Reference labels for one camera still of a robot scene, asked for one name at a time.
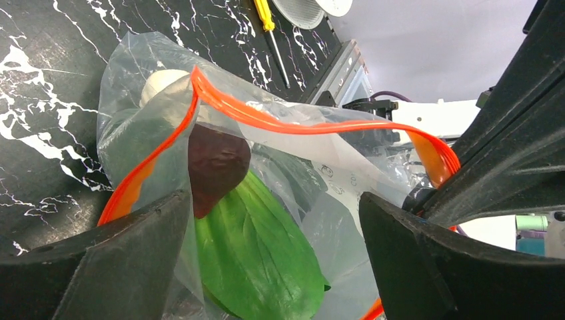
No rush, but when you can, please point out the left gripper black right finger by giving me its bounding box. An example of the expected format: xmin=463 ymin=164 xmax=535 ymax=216
xmin=359 ymin=192 xmax=564 ymax=319

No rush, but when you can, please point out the toy bok choy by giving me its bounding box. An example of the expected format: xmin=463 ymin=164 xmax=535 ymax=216
xmin=141 ymin=70 xmax=330 ymax=319

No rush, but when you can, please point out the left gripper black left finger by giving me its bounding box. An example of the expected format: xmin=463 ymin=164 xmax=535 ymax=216
xmin=1 ymin=190 xmax=191 ymax=319

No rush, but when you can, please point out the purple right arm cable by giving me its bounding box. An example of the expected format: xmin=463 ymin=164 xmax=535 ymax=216
xmin=370 ymin=90 xmax=414 ymax=103

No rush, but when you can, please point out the clear zip bag orange zipper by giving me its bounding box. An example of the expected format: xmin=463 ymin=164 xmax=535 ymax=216
xmin=97 ymin=32 xmax=461 ymax=319

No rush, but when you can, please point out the yellow handle screwdriver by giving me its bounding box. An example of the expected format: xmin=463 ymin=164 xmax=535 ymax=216
xmin=253 ymin=0 xmax=290 ymax=89

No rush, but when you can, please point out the white filament spool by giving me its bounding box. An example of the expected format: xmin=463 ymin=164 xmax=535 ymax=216
xmin=272 ymin=0 xmax=353 ymax=30

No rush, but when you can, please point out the aluminium rail frame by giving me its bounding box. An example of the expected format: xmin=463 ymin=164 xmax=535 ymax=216
xmin=304 ymin=39 xmax=373 ymax=107

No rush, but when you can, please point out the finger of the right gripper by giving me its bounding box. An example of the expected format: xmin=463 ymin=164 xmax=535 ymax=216
xmin=422 ymin=1 xmax=564 ymax=226

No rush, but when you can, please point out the toy dark red plum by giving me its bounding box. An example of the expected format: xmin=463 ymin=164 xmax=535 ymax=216
xmin=188 ymin=124 xmax=251 ymax=219

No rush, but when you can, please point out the black marble pattern mat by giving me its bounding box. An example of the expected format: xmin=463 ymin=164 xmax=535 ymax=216
xmin=1 ymin=1 xmax=339 ymax=256

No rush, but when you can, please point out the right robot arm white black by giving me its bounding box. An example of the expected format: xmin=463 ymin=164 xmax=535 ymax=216
xmin=360 ymin=1 xmax=564 ymax=225

